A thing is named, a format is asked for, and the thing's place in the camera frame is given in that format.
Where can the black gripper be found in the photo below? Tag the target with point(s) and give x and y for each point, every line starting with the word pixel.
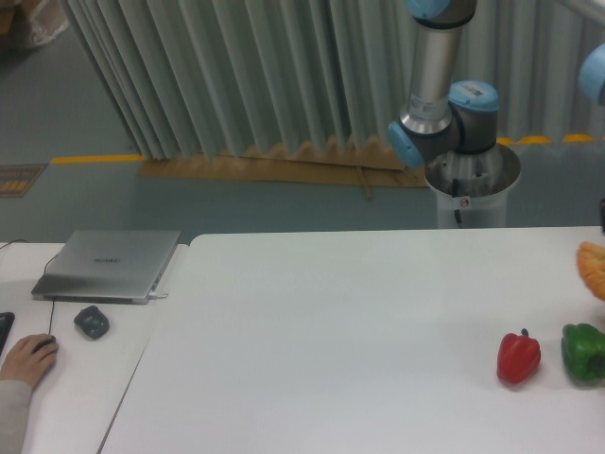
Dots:
pixel 602 215

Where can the black computer mouse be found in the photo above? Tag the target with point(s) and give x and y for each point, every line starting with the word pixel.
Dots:
pixel 51 340

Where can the grey sleeved forearm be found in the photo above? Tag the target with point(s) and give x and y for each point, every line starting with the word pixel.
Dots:
pixel 15 404

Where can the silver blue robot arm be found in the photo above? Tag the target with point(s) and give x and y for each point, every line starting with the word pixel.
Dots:
pixel 432 85

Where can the person's bare hand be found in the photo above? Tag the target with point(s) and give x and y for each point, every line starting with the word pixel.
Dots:
pixel 20 364

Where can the green bell pepper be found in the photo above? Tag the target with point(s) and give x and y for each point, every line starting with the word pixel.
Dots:
pixel 583 351

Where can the red bell pepper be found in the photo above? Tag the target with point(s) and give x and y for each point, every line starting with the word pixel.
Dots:
pixel 518 357

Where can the brown cardboard sheet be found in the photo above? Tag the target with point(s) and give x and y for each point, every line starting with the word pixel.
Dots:
pixel 370 166

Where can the grey-green folding curtain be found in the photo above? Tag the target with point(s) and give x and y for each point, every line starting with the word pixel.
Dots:
pixel 212 76

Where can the white usb plug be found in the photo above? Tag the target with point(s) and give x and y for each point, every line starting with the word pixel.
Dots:
pixel 157 296

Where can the silver closed laptop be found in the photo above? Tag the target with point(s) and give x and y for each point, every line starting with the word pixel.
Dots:
pixel 122 267

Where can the dark grey earbuds case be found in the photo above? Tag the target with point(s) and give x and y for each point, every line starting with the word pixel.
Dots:
pixel 92 322

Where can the black keyboard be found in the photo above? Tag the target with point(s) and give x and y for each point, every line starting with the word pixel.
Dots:
pixel 7 320

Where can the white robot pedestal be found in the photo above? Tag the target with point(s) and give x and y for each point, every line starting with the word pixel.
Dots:
pixel 472 190

